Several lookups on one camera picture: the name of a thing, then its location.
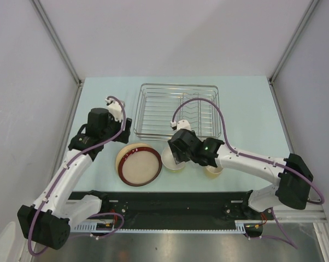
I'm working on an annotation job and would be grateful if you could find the metal wire dish rack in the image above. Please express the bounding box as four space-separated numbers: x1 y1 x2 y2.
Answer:
133 83 222 140

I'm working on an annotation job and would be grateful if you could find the yellow mug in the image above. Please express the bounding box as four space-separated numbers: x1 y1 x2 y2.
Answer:
203 166 223 179

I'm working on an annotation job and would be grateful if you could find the red rimmed plate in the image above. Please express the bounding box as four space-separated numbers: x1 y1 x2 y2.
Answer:
118 147 162 187

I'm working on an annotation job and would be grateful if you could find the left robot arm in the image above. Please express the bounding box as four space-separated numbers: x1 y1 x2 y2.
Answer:
17 102 132 255

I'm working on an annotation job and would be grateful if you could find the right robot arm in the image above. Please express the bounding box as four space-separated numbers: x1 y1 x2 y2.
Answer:
168 129 313 219

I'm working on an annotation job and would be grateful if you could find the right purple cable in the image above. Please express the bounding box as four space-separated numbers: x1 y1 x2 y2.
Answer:
172 98 325 249

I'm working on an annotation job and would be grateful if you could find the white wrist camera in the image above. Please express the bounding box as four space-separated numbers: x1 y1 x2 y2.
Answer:
105 96 126 123
170 120 192 132

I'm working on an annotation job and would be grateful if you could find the white slotted cable duct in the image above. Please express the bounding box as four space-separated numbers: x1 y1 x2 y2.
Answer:
71 219 262 234

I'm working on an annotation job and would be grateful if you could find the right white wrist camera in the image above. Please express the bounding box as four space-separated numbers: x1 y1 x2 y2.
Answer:
170 120 192 132

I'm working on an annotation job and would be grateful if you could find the beige bird plate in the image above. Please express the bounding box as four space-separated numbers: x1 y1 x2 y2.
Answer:
115 143 152 174

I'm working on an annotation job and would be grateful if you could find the left aluminium corner post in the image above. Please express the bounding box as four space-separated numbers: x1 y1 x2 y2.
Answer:
30 0 82 87

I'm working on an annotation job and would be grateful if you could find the aluminium corner post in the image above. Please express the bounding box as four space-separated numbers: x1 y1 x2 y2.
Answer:
268 0 322 85
30 0 82 87

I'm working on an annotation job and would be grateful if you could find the yellow-green bowl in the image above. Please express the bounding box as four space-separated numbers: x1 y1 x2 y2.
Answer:
165 166 185 173

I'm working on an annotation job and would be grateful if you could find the right aluminium corner post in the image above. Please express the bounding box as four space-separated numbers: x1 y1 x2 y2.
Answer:
268 0 322 85

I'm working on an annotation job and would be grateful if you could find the white ceramic bowl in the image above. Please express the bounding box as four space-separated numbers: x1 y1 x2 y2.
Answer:
161 146 186 169

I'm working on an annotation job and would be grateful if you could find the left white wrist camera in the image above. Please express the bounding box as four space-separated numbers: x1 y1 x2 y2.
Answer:
105 96 126 123

